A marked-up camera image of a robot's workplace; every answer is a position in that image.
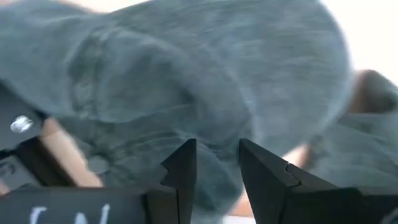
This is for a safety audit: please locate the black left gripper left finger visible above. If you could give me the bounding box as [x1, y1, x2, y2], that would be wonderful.
[141, 138, 198, 224]

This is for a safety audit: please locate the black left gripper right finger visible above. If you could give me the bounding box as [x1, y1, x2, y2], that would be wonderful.
[238, 138, 366, 224]

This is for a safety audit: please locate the grey-blue denim cap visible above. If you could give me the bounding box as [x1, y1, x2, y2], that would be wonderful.
[0, 0, 355, 224]
[306, 111, 398, 189]

